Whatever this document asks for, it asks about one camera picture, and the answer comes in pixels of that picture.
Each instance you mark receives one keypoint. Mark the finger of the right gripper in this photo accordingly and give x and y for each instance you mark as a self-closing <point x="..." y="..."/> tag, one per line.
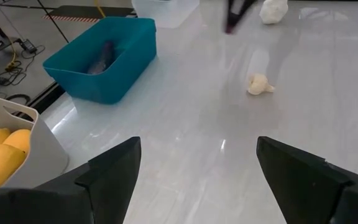
<point x="244" y="11"/>
<point x="229" y="14"/>

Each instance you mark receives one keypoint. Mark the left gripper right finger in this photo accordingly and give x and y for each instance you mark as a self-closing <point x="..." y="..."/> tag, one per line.
<point x="306" y="189"/>

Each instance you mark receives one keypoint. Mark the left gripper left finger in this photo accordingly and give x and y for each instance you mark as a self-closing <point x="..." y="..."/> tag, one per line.
<point x="104" y="186"/>

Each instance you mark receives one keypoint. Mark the white cloth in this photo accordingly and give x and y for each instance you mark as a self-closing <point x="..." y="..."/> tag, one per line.
<point x="273" y="11"/>

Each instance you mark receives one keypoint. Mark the white garlic bulb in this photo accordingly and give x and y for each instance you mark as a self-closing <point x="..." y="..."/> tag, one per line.
<point x="258" y="84"/>

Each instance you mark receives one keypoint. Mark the orange mango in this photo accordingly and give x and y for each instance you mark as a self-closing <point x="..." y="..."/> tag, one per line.
<point x="19" y="140"/>

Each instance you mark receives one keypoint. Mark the long purple eggplant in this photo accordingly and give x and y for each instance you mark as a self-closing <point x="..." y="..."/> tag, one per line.
<point x="102" y="60"/>

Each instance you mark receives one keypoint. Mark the clear plastic basket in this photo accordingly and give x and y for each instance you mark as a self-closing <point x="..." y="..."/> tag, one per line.
<point x="166" y="14"/>

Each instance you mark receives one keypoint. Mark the grey-white plastic basket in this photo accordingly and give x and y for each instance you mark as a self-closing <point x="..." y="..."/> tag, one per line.
<point x="47" y="155"/>

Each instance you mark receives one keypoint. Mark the teal plastic basket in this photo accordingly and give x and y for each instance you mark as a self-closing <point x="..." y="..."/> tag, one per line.
<point x="117" y="81"/>

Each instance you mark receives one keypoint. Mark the small hazard-striped floor mat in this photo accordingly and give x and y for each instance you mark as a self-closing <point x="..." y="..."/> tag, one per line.
<point x="85" y="13"/>

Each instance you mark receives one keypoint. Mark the black power adapter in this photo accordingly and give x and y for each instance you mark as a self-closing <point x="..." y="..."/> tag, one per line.
<point x="27" y="46"/>

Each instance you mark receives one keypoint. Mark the black table frame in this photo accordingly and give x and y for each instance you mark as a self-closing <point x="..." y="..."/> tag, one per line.
<point x="47" y="97"/>

